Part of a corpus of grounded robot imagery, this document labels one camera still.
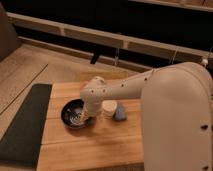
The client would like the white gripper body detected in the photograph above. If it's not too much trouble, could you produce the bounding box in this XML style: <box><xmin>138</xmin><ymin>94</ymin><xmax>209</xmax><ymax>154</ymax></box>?
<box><xmin>81</xmin><ymin>102</ymin><xmax>100</xmax><ymax>120</ymax></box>

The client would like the dark ceramic bowl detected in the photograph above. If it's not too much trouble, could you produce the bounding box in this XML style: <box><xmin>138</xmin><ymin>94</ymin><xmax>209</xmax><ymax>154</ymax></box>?
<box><xmin>61</xmin><ymin>99</ymin><xmax>94</xmax><ymax>129</ymax></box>

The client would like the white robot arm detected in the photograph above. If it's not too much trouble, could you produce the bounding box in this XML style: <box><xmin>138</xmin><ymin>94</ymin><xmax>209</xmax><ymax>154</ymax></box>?
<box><xmin>80</xmin><ymin>62</ymin><xmax>213</xmax><ymax>171</ymax></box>

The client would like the white round cup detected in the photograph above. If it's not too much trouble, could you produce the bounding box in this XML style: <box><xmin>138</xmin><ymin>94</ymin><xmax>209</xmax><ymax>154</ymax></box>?
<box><xmin>102</xmin><ymin>100</ymin><xmax>117</xmax><ymax>117</ymax></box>

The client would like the blue grey small object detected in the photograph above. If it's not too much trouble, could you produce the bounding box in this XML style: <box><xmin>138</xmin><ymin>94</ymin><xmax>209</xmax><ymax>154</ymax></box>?
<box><xmin>113</xmin><ymin>103</ymin><xmax>127</xmax><ymax>121</ymax></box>

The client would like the dark green floor mat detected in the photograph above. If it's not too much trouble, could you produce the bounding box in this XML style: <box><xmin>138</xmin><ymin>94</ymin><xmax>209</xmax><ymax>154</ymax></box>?
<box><xmin>0</xmin><ymin>84</ymin><xmax>52</xmax><ymax>167</ymax></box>

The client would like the wooden shelf rail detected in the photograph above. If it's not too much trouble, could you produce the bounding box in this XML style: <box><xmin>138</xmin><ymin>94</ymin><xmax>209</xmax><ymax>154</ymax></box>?
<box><xmin>7</xmin><ymin>12</ymin><xmax>213</xmax><ymax>59</ymax></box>

